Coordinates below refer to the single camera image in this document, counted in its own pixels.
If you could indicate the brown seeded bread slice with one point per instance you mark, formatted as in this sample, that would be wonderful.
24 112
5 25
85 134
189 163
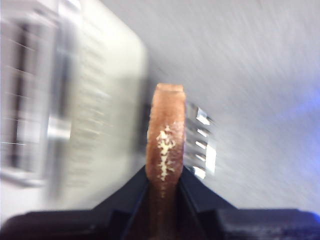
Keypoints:
166 120

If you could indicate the steel slotted bread rack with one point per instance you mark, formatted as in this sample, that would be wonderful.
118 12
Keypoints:
209 156

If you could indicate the cream toaster with steel rim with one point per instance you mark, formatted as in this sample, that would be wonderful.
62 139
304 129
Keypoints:
100 100

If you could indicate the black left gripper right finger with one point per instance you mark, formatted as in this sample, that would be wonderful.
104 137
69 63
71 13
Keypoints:
250 223

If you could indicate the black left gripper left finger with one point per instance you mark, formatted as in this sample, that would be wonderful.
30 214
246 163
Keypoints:
75 225

